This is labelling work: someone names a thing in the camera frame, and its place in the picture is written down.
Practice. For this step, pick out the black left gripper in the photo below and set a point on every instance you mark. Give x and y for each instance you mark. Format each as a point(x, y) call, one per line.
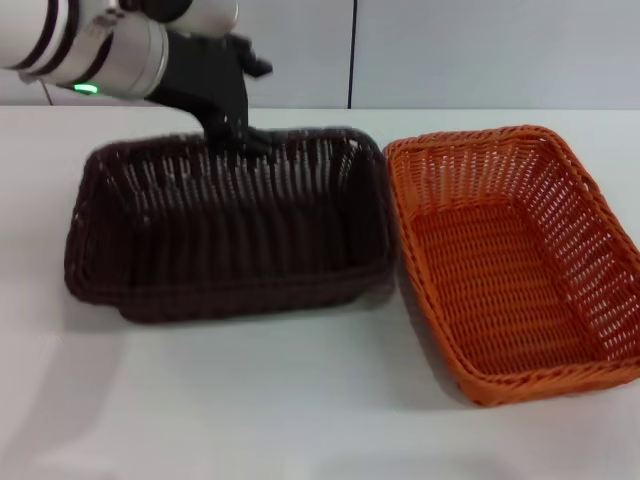
point(210, 75)

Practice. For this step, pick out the dark brown woven basket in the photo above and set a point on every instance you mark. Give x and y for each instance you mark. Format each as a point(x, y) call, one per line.
point(225, 235)

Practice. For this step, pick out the orange yellow woven basket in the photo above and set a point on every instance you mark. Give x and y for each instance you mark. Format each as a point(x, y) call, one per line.
point(500, 280)

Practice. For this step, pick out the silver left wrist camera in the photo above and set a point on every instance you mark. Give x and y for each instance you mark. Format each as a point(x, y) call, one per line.
point(210, 15)

